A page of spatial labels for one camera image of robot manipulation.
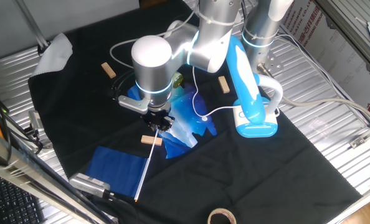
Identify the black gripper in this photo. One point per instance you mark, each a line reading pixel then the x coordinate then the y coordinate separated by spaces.
pixel 160 117

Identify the blue flag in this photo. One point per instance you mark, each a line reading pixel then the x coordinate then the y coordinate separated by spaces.
pixel 116 169

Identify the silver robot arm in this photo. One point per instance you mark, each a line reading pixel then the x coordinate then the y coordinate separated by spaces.
pixel 154 62

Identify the wooden block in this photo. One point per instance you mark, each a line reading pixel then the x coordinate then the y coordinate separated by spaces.
pixel 108 70
pixel 151 140
pixel 224 84

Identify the green tea bottle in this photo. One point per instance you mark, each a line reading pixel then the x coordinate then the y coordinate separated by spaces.
pixel 177 80

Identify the black cloth with mountain print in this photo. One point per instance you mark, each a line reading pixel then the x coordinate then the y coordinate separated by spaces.
pixel 235 174

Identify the blue and white desk lamp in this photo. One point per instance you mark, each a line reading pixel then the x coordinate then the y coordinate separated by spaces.
pixel 250 102

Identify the brown tape roll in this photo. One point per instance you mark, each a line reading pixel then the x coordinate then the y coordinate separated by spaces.
pixel 221 211

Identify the clear plastic bag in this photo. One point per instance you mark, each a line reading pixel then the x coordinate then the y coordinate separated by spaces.
pixel 320 124

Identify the black keyboard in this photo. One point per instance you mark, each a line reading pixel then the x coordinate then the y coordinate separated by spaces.
pixel 13 202

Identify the cardboard panel with red print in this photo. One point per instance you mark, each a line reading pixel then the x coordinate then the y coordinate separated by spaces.
pixel 344 62

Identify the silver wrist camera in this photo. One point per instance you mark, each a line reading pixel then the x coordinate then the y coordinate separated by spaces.
pixel 132 104

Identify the aluminium frame beam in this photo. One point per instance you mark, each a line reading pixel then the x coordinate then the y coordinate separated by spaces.
pixel 32 25
pixel 32 177
pixel 353 34

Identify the metal corner bracket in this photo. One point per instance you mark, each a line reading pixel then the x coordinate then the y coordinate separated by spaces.
pixel 359 141

